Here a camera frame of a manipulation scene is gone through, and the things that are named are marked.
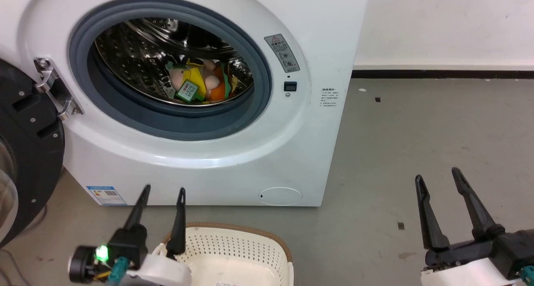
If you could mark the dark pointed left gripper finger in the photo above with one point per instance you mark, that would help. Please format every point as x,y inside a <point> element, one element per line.
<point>132,236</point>
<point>178,227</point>

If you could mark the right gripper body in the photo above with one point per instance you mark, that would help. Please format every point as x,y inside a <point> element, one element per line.
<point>492,261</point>

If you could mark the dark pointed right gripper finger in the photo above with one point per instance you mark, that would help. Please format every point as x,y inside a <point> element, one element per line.
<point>475,206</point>
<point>431,219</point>

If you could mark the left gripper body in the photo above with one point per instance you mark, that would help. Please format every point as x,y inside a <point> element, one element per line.
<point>160,273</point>

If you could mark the cream perforated laundry basket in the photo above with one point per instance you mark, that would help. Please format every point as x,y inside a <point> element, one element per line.
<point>233,257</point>

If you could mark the white front-load washing machine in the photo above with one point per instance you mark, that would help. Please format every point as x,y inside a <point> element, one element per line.
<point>233,169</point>

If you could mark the black round washing machine door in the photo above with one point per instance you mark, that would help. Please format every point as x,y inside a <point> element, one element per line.
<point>37,152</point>

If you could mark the green plush toy tag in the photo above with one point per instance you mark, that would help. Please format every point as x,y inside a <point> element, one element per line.
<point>187,90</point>

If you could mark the yellow pink orange plush toy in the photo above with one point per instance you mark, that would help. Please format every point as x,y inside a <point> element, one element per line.
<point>198,71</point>

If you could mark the blue white energy label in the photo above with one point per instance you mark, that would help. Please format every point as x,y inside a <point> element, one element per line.
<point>106,195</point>

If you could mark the grey rubber door gasket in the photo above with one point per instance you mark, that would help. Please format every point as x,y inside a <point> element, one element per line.
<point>167,123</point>

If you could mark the oval filter cover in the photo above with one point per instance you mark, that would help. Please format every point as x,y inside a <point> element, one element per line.
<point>280,196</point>

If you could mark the small text sticker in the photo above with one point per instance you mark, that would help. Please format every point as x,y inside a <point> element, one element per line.
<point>333,97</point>

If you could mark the chrome door hinge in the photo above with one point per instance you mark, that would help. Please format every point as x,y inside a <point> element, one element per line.
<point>54,88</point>

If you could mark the perforated steel drum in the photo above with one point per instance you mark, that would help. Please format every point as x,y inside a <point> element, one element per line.
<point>133,56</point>

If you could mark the black door latch socket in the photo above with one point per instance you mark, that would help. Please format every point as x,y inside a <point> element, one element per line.
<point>290,86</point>

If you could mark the grey warning label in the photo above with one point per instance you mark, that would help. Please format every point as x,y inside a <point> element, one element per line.
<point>282,52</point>

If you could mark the black wall baseboard strip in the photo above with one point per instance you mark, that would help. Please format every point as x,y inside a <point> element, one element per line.
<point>442,74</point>

